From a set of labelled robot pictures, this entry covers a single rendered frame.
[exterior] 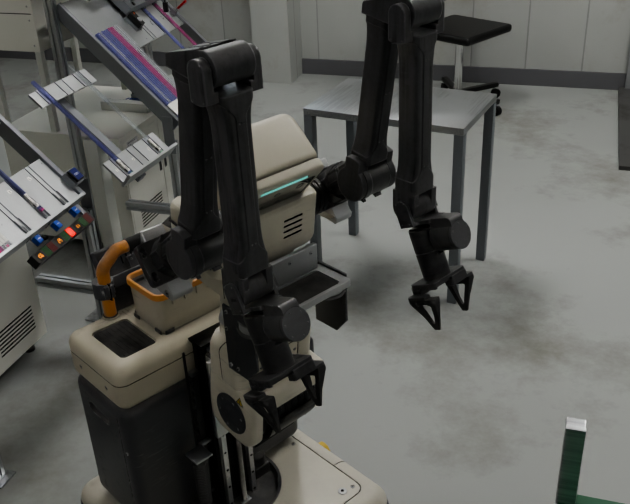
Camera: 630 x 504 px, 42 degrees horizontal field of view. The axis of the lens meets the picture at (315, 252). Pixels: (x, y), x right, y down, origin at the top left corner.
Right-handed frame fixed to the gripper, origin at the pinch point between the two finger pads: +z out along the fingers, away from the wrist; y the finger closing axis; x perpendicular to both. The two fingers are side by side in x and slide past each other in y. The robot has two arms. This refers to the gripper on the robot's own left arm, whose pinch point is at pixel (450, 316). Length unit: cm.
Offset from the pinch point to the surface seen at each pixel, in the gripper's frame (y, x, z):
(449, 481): 48, 68, 77
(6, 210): -17, 158, -50
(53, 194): 3, 164, -50
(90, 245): 15, 177, -28
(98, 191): 34, 194, -45
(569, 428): -26.9, -40.9, 7.5
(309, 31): 341, 368, -103
